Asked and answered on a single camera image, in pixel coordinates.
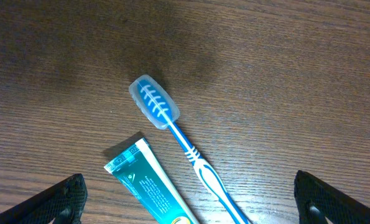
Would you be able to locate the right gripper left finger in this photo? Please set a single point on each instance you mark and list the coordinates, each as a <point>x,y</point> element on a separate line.
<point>63,202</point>

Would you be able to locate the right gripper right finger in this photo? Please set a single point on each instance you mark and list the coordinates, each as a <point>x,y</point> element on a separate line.
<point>319,202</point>

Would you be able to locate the green toothpaste tube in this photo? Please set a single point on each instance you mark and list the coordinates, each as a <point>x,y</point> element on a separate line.
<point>140,172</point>

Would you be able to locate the blue white toothbrush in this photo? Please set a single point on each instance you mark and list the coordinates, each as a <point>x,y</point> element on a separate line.
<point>160,109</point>

